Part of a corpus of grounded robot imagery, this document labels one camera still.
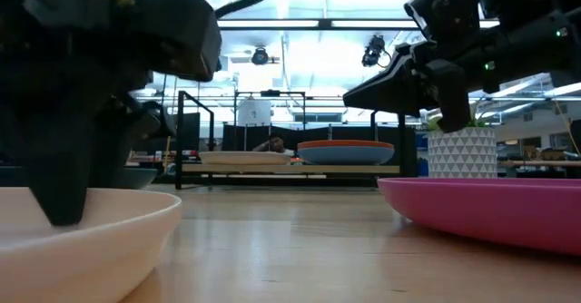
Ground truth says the black overhead light bar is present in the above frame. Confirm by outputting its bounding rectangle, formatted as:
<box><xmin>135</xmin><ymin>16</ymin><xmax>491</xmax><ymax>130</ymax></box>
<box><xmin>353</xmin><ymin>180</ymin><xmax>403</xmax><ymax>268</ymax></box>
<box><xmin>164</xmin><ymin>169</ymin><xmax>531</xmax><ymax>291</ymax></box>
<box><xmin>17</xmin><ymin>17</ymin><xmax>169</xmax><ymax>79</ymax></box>
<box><xmin>216</xmin><ymin>18</ymin><xmax>500</xmax><ymax>32</ymax></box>

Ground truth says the black monitor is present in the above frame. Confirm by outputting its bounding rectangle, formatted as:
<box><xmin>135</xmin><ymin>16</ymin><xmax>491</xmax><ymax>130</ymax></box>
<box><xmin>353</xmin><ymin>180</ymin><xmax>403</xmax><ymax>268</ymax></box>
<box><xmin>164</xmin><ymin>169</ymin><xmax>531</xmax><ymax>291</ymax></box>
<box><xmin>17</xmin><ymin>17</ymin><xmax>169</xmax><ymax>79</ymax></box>
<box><xmin>181</xmin><ymin>112</ymin><xmax>202</xmax><ymax>152</ymax></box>

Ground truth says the white triangle pattern planter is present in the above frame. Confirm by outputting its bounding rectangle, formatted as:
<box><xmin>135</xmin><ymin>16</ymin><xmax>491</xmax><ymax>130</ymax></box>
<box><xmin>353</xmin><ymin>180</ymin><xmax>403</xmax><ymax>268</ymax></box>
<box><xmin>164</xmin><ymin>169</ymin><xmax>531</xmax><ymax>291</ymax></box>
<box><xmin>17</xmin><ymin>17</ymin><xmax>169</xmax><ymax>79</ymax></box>
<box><xmin>427</xmin><ymin>126</ymin><xmax>498</xmax><ymax>180</ymax></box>

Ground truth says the person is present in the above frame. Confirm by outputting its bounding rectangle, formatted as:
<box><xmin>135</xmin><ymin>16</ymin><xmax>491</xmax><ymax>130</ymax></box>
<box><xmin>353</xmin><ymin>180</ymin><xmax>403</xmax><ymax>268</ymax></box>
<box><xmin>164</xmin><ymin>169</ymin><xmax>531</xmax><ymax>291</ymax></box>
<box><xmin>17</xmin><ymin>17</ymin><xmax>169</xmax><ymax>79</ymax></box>
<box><xmin>251</xmin><ymin>132</ymin><xmax>297</xmax><ymax>158</ymax></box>

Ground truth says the round black ceiling lamp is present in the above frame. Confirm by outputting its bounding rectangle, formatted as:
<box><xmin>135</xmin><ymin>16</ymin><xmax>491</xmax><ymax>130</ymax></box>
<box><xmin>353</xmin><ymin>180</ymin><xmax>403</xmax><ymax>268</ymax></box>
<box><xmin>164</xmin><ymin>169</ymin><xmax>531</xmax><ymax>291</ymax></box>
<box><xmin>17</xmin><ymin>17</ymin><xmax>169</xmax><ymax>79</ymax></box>
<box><xmin>251</xmin><ymin>46</ymin><xmax>271</xmax><ymax>66</ymax></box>

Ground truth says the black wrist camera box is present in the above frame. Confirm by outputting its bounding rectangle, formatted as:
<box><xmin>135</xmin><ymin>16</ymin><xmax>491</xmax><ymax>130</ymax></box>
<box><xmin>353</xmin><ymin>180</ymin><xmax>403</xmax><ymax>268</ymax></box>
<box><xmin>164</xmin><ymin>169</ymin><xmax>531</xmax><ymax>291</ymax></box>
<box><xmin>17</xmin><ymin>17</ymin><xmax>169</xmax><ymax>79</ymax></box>
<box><xmin>403</xmin><ymin>0</ymin><xmax>483</xmax><ymax>46</ymax></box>
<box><xmin>131</xmin><ymin>0</ymin><xmax>223</xmax><ymax>83</ymax></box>

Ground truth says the black overhead camera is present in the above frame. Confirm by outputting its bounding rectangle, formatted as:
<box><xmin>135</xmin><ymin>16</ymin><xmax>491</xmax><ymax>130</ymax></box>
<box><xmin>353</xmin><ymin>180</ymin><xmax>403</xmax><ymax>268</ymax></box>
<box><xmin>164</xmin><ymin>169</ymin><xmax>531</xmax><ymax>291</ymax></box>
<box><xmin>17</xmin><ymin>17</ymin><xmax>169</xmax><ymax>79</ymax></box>
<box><xmin>360</xmin><ymin>34</ymin><xmax>393</xmax><ymax>69</ymax></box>

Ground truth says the black frame wooden shelf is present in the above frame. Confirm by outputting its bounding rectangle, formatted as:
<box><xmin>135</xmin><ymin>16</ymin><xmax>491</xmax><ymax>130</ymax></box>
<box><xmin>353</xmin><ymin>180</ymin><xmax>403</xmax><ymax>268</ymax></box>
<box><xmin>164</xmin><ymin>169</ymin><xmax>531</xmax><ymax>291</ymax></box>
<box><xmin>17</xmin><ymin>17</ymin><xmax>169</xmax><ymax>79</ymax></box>
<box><xmin>174</xmin><ymin>90</ymin><xmax>408</xmax><ymax>191</ymax></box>

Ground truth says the orange plate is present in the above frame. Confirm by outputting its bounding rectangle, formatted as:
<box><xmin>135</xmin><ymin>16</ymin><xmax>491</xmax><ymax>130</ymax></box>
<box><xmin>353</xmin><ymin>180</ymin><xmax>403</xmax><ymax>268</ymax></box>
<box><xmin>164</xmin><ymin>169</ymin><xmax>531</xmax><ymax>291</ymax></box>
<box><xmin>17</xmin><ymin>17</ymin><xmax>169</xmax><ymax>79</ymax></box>
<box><xmin>297</xmin><ymin>139</ymin><xmax>396</xmax><ymax>151</ymax></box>

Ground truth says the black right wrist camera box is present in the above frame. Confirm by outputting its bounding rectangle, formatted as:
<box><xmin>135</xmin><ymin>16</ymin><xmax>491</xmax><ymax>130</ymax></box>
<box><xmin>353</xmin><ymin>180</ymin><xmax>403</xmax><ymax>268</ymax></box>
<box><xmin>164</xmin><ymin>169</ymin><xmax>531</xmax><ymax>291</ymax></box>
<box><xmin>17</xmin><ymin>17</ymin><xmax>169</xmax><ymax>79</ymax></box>
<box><xmin>403</xmin><ymin>0</ymin><xmax>483</xmax><ymax>46</ymax></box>

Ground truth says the pink plate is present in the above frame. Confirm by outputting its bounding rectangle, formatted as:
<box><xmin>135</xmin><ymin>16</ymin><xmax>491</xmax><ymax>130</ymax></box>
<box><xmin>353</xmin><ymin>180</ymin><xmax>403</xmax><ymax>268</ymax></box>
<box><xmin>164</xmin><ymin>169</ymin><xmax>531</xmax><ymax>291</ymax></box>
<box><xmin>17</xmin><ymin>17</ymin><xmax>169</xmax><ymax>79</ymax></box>
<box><xmin>377</xmin><ymin>177</ymin><xmax>581</xmax><ymax>256</ymax></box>

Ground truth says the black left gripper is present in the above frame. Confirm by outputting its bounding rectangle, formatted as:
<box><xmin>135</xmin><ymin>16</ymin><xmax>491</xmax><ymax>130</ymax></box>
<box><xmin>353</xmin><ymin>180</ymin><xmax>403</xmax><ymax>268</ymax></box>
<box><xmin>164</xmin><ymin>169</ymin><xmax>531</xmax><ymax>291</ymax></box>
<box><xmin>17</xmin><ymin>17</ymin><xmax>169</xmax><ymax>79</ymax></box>
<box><xmin>0</xmin><ymin>0</ymin><xmax>178</xmax><ymax>227</ymax></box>

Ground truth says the cream plate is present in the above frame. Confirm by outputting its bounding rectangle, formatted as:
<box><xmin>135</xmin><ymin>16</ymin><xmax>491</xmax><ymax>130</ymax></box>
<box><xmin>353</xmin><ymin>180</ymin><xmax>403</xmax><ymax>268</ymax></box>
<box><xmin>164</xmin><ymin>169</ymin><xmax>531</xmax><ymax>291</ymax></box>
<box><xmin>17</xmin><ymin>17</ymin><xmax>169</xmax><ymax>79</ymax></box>
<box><xmin>198</xmin><ymin>151</ymin><xmax>292</xmax><ymax>166</ymax></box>

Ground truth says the blue plate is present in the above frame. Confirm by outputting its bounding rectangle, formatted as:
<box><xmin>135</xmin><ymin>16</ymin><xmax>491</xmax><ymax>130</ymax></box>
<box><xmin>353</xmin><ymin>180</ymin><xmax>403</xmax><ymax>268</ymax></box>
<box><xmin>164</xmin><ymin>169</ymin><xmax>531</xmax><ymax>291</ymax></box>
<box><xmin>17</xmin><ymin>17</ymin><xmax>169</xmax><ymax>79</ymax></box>
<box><xmin>297</xmin><ymin>145</ymin><xmax>396</xmax><ymax>166</ymax></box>

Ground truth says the peach plate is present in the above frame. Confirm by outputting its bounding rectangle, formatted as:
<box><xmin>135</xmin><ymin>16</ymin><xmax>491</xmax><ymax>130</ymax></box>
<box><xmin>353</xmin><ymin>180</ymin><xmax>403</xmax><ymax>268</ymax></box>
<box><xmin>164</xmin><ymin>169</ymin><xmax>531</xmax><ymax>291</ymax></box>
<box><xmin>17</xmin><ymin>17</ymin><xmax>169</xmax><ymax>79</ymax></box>
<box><xmin>0</xmin><ymin>186</ymin><xmax>183</xmax><ymax>303</ymax></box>

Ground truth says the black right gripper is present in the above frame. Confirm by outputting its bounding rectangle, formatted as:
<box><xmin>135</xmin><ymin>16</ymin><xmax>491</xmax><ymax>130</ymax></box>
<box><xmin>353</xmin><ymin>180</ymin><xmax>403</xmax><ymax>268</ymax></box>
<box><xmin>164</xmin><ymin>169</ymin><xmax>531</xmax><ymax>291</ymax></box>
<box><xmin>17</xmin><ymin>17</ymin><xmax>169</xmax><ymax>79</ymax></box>
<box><xmin>342</xmin><ymin>9</ymin><xmax>581</xmax><ymax>134</ymax></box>

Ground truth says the green plant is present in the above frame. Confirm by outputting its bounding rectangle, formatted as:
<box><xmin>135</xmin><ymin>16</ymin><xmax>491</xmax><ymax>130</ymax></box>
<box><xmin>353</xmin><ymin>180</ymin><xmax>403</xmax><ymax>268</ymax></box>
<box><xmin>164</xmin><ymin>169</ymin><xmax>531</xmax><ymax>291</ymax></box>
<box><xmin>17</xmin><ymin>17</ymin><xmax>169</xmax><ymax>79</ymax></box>
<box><xmin>426</xmin><ymin>112</ymin><xmax>489</xmax><ymax>132</ymax></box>

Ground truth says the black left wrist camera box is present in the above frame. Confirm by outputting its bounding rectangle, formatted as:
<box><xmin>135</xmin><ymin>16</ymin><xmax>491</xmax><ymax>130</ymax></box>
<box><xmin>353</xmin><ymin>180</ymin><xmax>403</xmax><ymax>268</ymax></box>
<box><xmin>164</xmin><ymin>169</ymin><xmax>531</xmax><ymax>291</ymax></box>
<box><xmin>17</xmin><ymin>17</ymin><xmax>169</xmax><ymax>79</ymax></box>
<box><xmin>131</xmin><ymin>0</ymin><xmax>223</xmax><ymax>83</ymax></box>

